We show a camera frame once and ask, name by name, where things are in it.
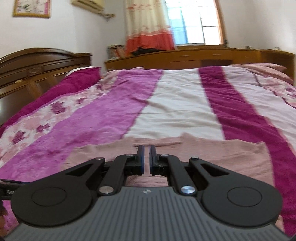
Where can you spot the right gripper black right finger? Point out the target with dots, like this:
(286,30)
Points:
(173,169)

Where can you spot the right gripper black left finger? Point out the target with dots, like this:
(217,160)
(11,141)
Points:
(122,167)

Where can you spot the pink knitted cardigan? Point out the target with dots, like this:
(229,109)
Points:
(247,158)

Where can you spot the person's left hand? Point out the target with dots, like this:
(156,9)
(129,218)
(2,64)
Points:
(3,213)

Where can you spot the purple floral striped bedspread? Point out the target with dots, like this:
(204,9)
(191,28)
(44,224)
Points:
(215,103)

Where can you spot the magenta pillow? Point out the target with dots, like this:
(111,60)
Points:
(75,81)

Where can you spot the long low wooden cabinet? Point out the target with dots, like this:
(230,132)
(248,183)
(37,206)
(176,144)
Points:
(202,57)

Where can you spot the stack of books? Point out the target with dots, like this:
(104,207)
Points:
(116,51)

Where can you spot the dark wooden headboard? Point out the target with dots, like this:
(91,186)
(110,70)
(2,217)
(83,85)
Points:
(29,73)

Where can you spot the floral curtain orange hem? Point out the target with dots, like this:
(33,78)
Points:
(147,26)

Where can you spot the pink lace-edged pillow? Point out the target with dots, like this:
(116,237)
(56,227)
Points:
(267,70)

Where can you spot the window with wooden frame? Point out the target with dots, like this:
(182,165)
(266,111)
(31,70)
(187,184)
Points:
(195,22)

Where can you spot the wall air conditioner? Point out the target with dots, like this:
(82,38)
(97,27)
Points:
(95,6)

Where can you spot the framed wall picture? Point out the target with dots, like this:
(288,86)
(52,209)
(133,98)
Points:
(32,8)

